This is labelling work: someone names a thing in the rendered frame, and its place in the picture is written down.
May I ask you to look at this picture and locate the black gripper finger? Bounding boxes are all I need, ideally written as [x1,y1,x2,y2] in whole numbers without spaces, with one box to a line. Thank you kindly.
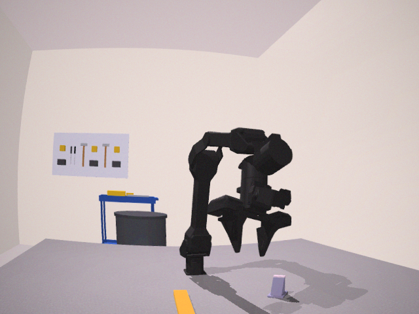
[256,223,284,257]
[218,213,248,253]

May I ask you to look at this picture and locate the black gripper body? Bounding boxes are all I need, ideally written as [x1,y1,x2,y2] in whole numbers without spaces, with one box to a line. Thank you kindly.
[208,177,291,228]

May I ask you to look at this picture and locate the orange bar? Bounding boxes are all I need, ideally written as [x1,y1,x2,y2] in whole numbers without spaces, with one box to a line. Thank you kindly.
[173,290,195,314]

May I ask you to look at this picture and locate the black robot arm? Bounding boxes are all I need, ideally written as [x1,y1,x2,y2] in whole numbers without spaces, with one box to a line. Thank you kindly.
[179,128,293,275]

